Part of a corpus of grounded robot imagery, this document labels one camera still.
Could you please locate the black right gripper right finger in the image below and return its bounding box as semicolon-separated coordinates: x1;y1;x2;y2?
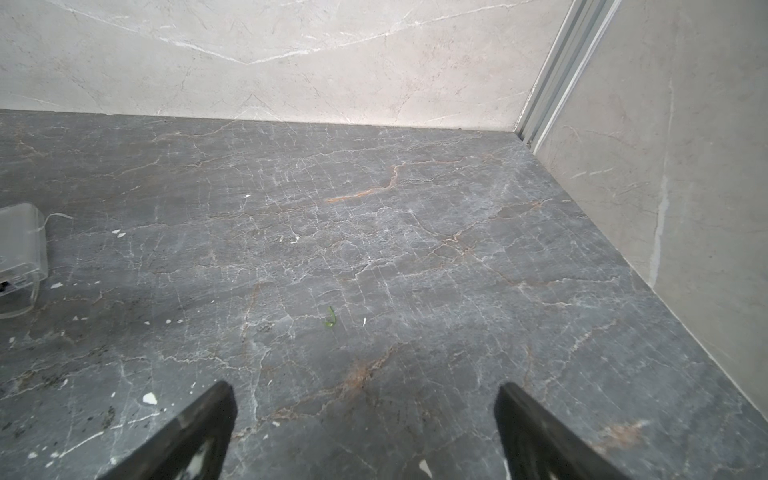
494;382;627;480

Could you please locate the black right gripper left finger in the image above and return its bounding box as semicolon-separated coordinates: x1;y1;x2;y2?
101;381;238;480

